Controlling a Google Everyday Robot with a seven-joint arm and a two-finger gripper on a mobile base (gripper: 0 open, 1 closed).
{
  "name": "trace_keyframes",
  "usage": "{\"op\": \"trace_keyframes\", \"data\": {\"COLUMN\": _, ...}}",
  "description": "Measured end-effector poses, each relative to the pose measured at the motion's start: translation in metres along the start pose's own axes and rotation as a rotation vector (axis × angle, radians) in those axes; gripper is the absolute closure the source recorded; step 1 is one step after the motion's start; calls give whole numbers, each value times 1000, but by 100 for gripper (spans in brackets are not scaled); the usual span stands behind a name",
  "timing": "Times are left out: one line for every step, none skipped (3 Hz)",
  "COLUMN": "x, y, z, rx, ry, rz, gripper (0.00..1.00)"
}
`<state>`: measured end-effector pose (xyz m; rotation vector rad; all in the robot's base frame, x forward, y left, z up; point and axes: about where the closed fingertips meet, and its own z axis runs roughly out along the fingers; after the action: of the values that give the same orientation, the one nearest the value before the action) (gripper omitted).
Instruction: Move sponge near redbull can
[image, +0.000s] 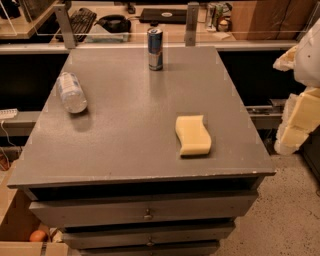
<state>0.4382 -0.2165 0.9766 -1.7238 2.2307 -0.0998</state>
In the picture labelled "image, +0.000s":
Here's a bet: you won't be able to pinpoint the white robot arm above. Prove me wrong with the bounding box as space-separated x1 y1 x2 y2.
273 19 320 155

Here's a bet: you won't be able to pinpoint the bottom drawer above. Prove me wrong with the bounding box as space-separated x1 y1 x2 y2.
80 241 219 256

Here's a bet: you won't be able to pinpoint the orange ball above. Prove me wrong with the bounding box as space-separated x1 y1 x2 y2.
29 230 47 242

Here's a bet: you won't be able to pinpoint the grey drawer cabinet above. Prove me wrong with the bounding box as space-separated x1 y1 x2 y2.
7 45 277 256

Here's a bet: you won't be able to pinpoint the black keyboard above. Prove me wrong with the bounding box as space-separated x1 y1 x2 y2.
69 7 97 42

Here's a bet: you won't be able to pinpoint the white power strip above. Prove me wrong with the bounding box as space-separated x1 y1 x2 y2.
0 108 18 120

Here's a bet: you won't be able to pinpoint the top drawer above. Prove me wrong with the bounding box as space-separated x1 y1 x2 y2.
30 191 258 228

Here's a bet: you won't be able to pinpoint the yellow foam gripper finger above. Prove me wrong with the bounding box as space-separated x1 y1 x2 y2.
274 88 320 155
273 46 297 71

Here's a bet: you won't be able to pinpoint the cardboard box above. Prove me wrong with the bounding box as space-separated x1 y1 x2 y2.
0 163 70 256

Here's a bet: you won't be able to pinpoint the yellow sponge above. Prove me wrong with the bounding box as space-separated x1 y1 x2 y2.
175 115 212 156

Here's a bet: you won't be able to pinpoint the middle drawer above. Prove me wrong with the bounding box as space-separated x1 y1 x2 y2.
63 222 235 249

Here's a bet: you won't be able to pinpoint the metal rail bracket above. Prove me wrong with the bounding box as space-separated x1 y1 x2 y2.
246 99 286 130

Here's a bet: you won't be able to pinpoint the red bull can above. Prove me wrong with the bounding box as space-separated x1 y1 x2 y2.
147 27 163 71

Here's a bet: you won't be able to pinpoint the clear plastic water bottle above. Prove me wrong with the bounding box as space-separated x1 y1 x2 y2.
56 72 87 114

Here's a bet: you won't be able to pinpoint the black headphones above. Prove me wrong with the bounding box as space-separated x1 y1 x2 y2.
97 15 131 33

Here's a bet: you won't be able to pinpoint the black laptop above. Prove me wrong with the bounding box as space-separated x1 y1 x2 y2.
139 8 187 24

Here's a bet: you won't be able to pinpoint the drawer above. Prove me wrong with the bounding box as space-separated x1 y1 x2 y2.
30 191 258 228
80 241 219 256
63 222 235 249

